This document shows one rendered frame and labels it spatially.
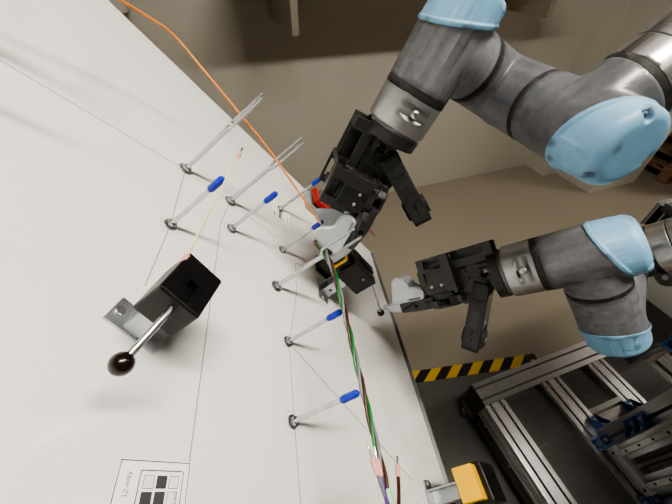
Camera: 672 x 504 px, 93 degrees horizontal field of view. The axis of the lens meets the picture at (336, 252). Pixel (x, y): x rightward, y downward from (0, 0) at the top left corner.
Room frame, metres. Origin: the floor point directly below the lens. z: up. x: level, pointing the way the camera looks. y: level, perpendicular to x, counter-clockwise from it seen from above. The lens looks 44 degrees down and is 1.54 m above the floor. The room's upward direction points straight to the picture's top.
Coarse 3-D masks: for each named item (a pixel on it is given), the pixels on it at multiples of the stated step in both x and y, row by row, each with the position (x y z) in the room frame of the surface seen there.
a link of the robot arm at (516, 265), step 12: (528, 240) 0.34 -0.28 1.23; (504, 252) 0.32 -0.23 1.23; (516, 252) 0.31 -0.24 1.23; (528, 252) 0.30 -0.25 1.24; (504, 264) 0.30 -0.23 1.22; (516, 264) 0.29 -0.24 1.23; (528, 264) 0.29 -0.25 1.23; (504, 276) 0.29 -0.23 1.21; (516, 276) 0.28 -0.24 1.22; (528, 276) 0.28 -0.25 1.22; (516, 288) 0.28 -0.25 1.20; (528, 288) 0.27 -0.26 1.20; (540, 288) 0.27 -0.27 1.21
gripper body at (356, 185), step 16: (352, 128) 0.39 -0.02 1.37; (368, 128) 0.37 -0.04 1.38; (384, 128) 0.36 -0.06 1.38; (352, 144) 0.38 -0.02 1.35; (368, 144) 0.37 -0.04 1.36; (384, 144) 0.38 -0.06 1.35; (400, 144) 0.35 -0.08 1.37; (416, 144) 0.37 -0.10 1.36; (336, 160) 0.36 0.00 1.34; (352, 160) 0.37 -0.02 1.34; (368, 160) 0.37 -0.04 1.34; (320, 176) 0.41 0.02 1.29; (336, 176) 0.35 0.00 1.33; (352, 176) 0.35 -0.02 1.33; (368, 176) 0.36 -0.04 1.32; (384, 176) 0.37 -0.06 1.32; (320, 192) 0.36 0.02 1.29; (336, 192) 0.35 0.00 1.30; (352, 192) 0.35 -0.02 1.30; (368, 192) 0.34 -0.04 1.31; (384, 192) 0.35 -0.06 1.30; (336, 208) 0.34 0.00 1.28; (352, 208) 0.35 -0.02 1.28; (368, 208) 0.34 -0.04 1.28
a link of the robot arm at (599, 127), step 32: (640, 32) 0.34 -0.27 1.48; (608, 64) 0.31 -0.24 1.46; (640, 64) 0.30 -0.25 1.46; (544, 96) 0.32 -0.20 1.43; (576, 96) 0.30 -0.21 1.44; (608, 96) 0.28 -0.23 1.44; (640, 96) 0.27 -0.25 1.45; (512, 128) 0.34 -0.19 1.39; (544, 128) 0.30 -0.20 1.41; (576, 128) 0.27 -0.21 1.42; (608, 128) 0.25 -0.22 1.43; (640, 128) 0.25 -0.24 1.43; (576, 160) 0.26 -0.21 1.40; (608, 160) 0.25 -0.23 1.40; (640, 160) 0.26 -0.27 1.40
